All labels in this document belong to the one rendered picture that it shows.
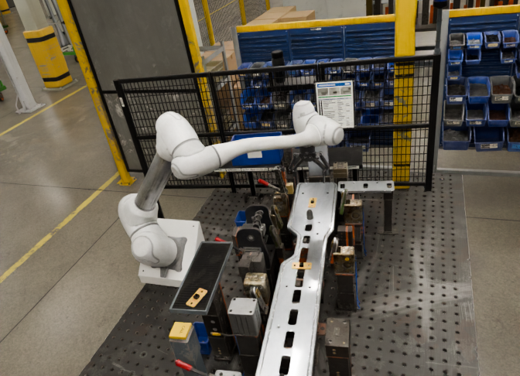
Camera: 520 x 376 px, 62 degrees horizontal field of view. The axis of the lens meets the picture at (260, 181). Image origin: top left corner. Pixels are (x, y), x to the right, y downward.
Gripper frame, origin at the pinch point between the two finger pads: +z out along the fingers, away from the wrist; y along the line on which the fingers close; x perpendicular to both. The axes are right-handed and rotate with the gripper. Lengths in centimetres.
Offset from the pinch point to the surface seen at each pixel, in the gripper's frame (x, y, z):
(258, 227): -42.4, -17.5, -3.7
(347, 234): -22.3, 18.1, 15.9
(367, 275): -20, 27, 44
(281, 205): -3.2, -15.8, 13.2
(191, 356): -99, -30, 6
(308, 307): -69, 5, 14
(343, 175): 23.2, 15.0, 11.8
